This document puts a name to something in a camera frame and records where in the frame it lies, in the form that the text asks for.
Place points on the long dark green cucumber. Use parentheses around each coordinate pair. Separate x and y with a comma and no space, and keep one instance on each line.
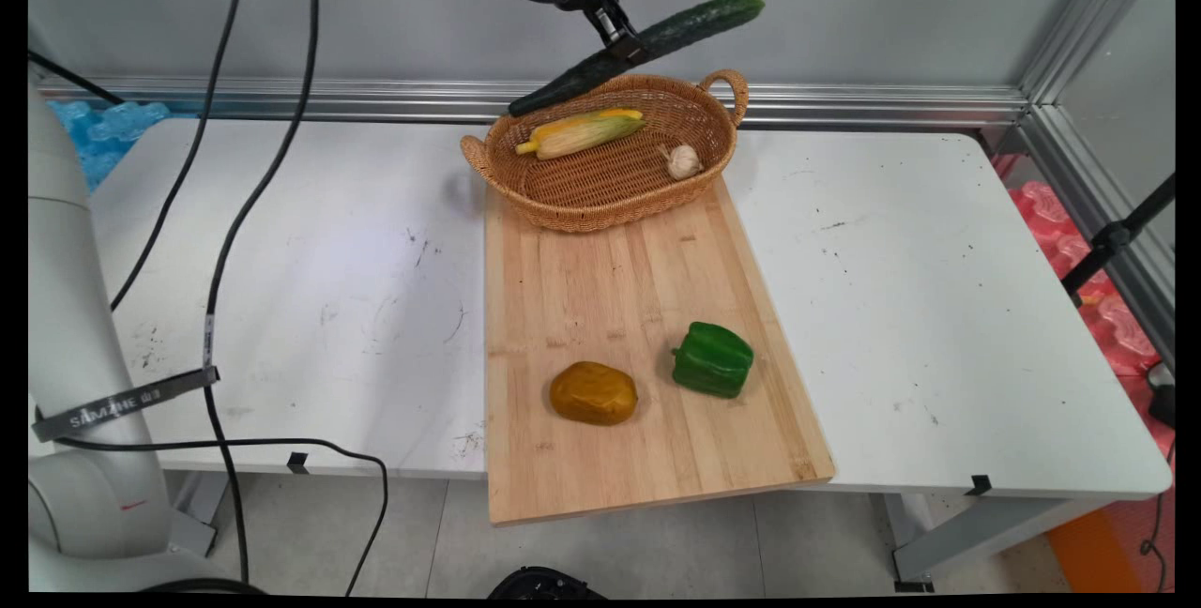
(694,22)

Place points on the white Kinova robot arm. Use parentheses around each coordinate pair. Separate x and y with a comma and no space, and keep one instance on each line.
(84,326)

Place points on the yellow corn cob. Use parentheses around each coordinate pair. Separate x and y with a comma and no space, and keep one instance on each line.
(582,132)

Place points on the white garlic bulb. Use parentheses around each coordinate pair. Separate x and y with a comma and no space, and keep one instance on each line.
(684,161)

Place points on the woven wicker basket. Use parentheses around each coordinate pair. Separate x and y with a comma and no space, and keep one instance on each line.
(610,181)

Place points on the green bell pepper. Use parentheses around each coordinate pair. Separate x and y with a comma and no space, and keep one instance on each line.
(713,359)

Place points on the brown yellow potato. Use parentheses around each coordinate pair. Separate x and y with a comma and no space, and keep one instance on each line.
(593,393)

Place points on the wooden cutting board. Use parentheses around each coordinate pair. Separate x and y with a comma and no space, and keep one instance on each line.
(657,439)

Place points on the blue foam mat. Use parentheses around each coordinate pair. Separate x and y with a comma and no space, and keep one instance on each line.
(108,134)

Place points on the black tripod stand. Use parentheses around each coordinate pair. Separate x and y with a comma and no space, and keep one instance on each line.
(1112,237)

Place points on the black table edge clip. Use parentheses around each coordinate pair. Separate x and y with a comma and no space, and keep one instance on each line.
(298,463)
(979,484)

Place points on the black round object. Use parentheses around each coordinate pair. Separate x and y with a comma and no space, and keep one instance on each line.
(544,584)

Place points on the red foam mat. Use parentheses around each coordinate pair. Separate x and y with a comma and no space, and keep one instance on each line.
(1117,326)

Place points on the grey table leg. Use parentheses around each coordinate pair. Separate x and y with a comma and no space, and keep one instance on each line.
(202,505)
(985,533)

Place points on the small black device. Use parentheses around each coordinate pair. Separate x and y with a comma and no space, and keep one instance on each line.
(1163,402)

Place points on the horizontal aluminium frame rail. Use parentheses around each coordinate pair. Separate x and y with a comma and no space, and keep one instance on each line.
(844,104)

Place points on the upright aluminium frame post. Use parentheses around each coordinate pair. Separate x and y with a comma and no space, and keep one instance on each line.
(1093,22)

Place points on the sloping aluminium frame rail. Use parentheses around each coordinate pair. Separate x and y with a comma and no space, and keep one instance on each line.
(1098,214)

